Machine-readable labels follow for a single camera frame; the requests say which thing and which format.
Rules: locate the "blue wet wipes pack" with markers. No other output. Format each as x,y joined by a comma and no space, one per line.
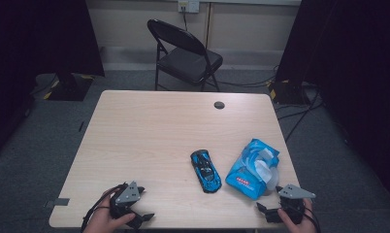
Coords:
244,181

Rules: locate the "black folding chair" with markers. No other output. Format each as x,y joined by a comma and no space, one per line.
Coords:
189,63

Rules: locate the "grey table grommet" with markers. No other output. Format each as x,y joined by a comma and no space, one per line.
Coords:
219,105

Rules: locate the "vertical wall conduit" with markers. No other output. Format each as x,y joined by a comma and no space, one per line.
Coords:
210,26

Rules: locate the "person's right hand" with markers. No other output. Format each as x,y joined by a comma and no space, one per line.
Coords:
299,228

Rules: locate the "person's left hand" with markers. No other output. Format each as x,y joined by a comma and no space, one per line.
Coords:
101,223

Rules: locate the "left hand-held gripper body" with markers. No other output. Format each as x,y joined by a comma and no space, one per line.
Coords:
128,193

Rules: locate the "grey tape piece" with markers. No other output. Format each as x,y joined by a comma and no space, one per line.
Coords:
58,202

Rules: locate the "white wall outlet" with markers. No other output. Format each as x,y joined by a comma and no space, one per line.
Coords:
193,6

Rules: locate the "black stand base yellow tape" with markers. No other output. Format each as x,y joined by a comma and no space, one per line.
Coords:
70,90
286,93

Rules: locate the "blue toy car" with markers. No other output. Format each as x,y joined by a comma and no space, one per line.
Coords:
206,170

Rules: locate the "white wet wipe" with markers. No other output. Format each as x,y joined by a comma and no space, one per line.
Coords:
261,166

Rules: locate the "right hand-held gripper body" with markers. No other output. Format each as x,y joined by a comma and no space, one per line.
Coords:
293,191

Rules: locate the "black curtain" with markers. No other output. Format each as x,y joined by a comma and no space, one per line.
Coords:
38,39
361,64

